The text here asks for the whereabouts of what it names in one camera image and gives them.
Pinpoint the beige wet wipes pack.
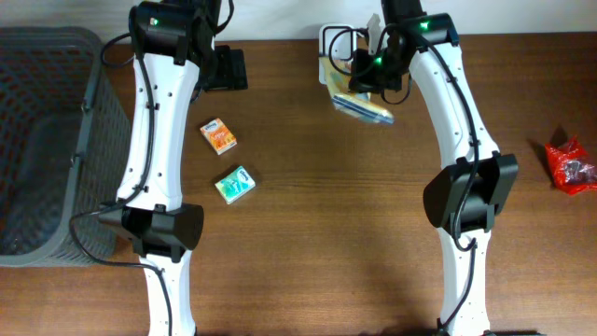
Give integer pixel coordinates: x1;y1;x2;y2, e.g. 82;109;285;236
319;57;395;125

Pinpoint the small orange packet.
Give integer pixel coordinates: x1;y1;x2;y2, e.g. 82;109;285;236
200;118;237;155

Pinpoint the small green tissue pack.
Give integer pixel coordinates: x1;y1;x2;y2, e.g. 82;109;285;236
215;166;256;204

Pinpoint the red snack bag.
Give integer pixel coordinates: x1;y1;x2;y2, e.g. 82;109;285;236
545;136;596;196

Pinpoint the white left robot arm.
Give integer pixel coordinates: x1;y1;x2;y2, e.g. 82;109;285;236
99;0;248;335

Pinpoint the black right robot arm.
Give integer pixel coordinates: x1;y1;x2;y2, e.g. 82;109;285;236
349;0;519;335

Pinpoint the white barcode scanner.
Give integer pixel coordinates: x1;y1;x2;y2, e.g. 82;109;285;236
318;23;357;85

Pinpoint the grey plastic mesh basket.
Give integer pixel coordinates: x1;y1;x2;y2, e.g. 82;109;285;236
1;27;131;268

